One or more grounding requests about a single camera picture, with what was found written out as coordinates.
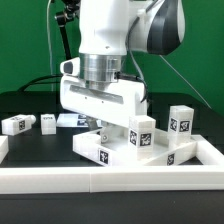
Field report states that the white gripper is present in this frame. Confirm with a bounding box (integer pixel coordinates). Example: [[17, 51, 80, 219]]
[[60, 75, 147, 143]]

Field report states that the white square table top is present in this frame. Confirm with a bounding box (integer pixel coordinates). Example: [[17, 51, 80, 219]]
[[73, 126, 197, 166]]

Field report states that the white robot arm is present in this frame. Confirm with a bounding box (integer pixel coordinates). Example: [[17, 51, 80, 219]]
[[60, 0, 185, 142]]

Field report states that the white U-shaped obstacle fence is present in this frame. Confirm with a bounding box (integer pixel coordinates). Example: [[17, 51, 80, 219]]
[[0, 135, 224, 194]]

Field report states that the white marker base plate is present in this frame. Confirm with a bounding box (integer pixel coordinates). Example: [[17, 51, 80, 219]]
[[57, 113, 87, 127]]

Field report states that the black cable bundle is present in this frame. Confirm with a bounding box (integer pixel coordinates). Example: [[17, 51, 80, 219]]
[[17, 73, 63, 93]]

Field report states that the white cable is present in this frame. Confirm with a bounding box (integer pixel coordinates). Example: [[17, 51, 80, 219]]
[[46, 0, 55, 92]]

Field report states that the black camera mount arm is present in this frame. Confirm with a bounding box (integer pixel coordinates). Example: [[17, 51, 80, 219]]
[[55, 0, 81, 60]]

